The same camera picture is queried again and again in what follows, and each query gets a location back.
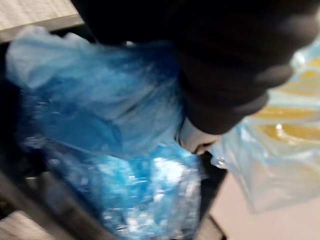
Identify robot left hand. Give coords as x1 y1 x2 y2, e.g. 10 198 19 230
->
70 0 320 155

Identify blue plastic trash bag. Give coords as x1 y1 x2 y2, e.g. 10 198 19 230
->
5 24 203 240

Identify yellow patterned plastic bag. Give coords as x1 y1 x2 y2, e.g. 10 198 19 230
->
211 37 320 215

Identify black trash can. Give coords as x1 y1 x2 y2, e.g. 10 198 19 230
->
0 24 230 240

